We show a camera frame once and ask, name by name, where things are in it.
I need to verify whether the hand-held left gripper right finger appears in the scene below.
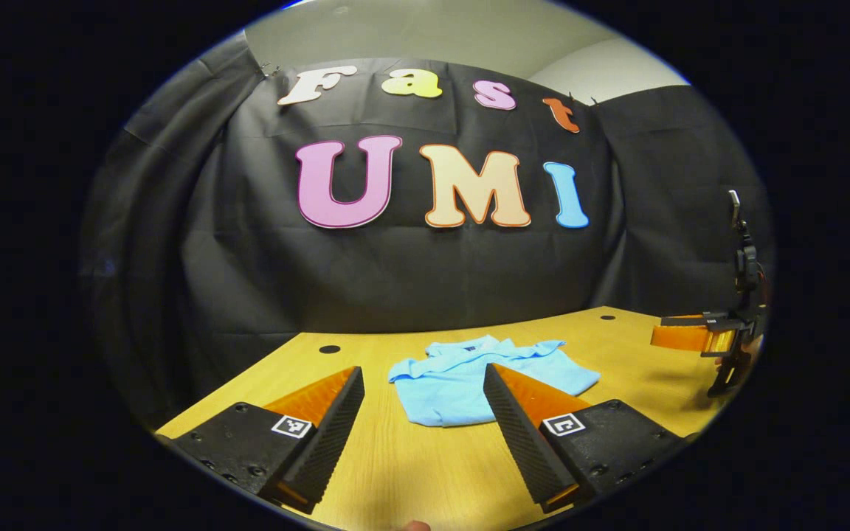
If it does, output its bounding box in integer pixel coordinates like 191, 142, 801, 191
483, 363, 688, 515

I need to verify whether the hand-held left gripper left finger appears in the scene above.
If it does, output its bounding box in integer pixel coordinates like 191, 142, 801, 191
156, 365, 367, 516

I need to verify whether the light blue T-shirt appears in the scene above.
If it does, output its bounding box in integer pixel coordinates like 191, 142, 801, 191
387, 334, 602, 428

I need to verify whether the black backdrop cloth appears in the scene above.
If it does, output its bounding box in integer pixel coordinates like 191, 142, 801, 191
78, 33, 776, 428

